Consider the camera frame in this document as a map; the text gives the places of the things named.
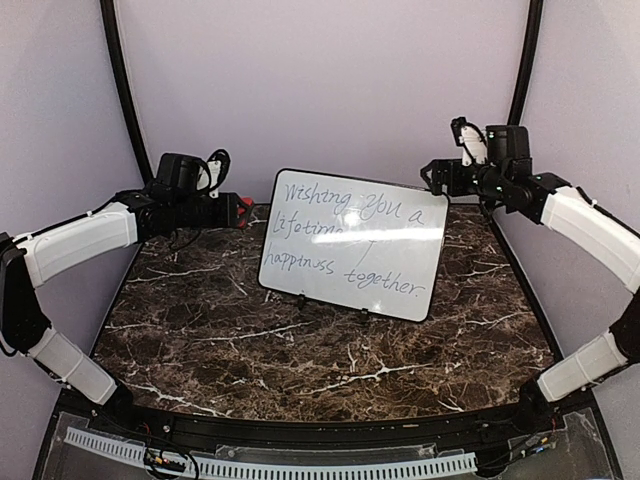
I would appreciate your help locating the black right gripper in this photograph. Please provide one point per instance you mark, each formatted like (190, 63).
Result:
(440, 166)

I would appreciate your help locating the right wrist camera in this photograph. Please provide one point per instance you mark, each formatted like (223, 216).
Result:
(494, 145)

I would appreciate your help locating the black left corner post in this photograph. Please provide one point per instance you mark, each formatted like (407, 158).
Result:
(123, 88)

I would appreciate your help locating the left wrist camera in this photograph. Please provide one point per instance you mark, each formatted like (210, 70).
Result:
(180, 176)

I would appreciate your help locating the white slotted cable duct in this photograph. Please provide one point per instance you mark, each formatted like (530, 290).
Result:
(259, 463)

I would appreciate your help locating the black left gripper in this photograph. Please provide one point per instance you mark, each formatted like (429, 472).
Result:
(227, 217)

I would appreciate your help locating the black right whiteboard foot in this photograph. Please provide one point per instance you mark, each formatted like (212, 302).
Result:
(363, 316)

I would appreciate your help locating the black corner post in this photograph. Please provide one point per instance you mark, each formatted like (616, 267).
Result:
(530, 41)
(123, 88)

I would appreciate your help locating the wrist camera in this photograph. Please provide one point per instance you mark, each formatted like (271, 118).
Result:
(494, 145)
(180, 176)

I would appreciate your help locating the white whiteboard black frame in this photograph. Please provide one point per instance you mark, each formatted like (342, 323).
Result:
(361, 244)

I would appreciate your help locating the black right corner post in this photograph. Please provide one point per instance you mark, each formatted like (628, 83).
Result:
(530, 41)

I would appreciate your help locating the red bone-shaped eraser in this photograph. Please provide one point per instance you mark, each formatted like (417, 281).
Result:
(244, 209)

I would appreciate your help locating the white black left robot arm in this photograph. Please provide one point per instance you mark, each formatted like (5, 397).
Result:
(54, 281)

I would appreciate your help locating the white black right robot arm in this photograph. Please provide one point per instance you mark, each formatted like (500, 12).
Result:
(584, 266)

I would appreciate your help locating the black curved front rail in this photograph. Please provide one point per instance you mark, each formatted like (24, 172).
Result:
(486, 429)

